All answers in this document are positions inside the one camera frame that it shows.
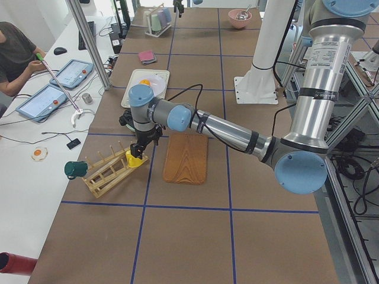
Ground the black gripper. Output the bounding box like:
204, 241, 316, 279
173, 0, 184, 18
130, 125, 162, 159

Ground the orange fruit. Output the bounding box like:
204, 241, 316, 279
140, 79, 151, 86

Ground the white plate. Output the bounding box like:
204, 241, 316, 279
137, 75, 166, 99

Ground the cream bear tray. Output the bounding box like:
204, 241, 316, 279
121, 69, 170, 108

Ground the brown wooden tray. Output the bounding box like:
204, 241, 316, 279
163, 133, 208, 185

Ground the blue cup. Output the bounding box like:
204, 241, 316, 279
162, 7, 172, 23

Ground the yellow mug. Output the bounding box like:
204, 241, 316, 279
126, 150, 143, 168

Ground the purple cup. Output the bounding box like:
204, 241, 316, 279
156, 10, 166, 27

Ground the green bowl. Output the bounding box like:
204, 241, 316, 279
124, 111, 135, 132

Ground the white cup holder rack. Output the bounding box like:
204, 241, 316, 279
143, 4, 172, 38

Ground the wooden cup drying rack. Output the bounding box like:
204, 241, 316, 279
82, 141, 149, 198

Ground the pink cloth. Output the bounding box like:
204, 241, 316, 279
138, 50, 156, 61

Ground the pink bowl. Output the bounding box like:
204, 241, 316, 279
228, 9, 252, 29

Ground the grey cloth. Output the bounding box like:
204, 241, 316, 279
141, 57, 157, 65

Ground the black small device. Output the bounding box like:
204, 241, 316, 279
67, 138, 81, 150

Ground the metal spoon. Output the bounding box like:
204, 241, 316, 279
236, 5, 252, 20

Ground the dark green cup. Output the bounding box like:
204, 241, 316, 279
64, 161, 88, 180

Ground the small metal cylinder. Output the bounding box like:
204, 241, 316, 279
82, 93, 93, 105

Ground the fried egg toy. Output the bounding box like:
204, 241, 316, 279
31, 147, 48, 162

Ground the blue tablet far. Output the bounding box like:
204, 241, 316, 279
56, 59, 94, 90

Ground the blue tablet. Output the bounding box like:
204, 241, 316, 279
56, 59, 94, 90
16, 84, 68, 122

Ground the blue tablet near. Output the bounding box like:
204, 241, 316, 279
16, 84, 68, 122

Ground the black computer mouse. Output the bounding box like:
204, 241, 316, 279
53, 47, 67, 55

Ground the seated person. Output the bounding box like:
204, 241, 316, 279
0, 21, 50, 118

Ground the red cylinder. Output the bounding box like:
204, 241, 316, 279
1, 252, 37, 276

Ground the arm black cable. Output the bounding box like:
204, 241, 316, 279
165, 83, 232, 149

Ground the aluminium frame post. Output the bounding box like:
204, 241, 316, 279
66, 0, 111, 91

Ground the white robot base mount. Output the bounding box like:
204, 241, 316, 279
235, 0, 296, 105

